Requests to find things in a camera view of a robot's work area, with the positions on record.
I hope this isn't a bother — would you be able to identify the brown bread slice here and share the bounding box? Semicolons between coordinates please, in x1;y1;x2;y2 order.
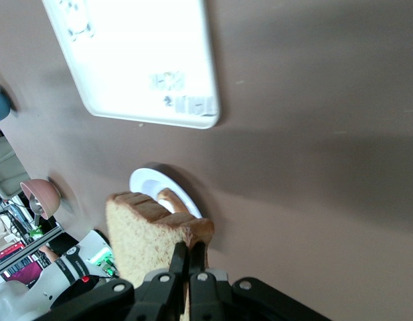
104;191;216;321
157;187;189;215

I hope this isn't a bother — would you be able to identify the cream bear print tray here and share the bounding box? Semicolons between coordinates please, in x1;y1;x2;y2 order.
42;0;222;130

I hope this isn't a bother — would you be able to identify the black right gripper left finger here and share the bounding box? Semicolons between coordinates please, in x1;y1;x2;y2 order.
125;240;191;321

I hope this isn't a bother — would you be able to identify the white round plate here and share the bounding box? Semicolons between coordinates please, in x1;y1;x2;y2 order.
129;167;203;220

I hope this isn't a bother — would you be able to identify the pink bowl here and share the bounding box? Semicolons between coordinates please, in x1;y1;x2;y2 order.
19;179;62;221

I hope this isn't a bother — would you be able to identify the fried egg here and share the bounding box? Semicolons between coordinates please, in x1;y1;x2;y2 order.
158;197;176;213

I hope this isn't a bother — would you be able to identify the metal scoop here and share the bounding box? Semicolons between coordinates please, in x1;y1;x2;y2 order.
27;193;44;228

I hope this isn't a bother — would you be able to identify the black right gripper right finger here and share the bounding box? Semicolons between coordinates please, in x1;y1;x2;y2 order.
187;241;236;321

